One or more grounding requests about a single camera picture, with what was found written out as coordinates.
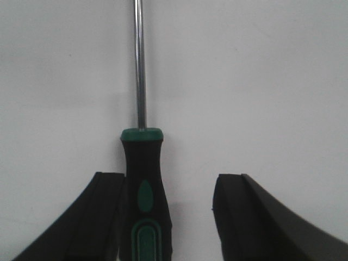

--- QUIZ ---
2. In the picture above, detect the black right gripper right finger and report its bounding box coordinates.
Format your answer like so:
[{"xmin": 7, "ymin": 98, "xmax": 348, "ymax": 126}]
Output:
[{"xmin": 213, "ymin": 174, "xmax": 347, "ymax": 260}]

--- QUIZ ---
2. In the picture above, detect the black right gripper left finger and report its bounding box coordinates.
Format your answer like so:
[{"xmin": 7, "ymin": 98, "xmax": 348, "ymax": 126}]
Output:
[{"xmin": 15, "ymin": 172, "xmax": 125, "ymax": 260}]

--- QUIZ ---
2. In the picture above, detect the green black screwdriver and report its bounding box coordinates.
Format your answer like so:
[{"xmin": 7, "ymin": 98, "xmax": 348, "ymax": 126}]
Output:
[{"xmin": 119, "ymin": 1, "xmax": 172, "ymax": 260}]

